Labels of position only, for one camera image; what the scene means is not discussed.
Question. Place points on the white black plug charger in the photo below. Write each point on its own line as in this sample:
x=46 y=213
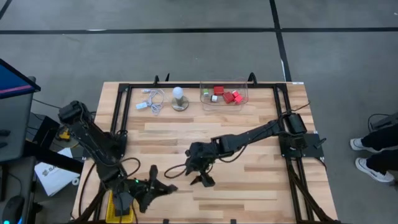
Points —
x=214 y=98

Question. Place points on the white bulb on wooden base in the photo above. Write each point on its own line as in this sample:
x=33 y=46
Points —
x=178 y=92

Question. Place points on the red cube charger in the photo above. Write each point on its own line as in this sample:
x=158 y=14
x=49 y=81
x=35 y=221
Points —
x=228 y=97
x=218 y=90

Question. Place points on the black computer mouse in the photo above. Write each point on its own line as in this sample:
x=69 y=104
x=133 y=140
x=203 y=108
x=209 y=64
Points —
x=12 y=210

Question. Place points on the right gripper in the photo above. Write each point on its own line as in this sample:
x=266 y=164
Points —
x=200 y=157

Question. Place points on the black metal table frame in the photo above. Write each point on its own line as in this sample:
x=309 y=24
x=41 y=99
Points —
x=192 y=85

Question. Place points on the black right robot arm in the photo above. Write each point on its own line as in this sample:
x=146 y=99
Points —
x=248 y=137

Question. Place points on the yellow tool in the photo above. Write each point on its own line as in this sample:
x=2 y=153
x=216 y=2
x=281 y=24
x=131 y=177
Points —
x=64 y=136

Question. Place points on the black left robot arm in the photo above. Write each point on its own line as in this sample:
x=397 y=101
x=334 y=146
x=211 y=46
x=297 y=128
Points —
x=93 y=143

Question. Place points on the black table clamp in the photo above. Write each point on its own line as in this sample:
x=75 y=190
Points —
x=156 y=79
x=167 y=77
x=252 y=77

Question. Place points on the computer monitor blue screen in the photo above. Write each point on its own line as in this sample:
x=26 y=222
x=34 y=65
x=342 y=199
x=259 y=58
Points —
x=12 y=81

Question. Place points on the yellow plastic basket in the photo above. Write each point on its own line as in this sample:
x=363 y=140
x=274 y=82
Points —
x=109 y=211

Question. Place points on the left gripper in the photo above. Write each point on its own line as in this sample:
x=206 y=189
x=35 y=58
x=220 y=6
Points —
x=138 y=188

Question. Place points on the clear plastic bin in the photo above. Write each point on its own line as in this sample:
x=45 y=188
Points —
x=206 y=105

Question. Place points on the green white plug charger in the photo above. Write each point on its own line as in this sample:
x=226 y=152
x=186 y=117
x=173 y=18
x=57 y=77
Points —
x=206 y=92

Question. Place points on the white printed paper sheets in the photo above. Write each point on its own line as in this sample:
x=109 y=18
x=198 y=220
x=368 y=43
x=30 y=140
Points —
x=53 y=177

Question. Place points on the person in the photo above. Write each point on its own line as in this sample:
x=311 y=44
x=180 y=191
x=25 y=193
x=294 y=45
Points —
x=382 y=141

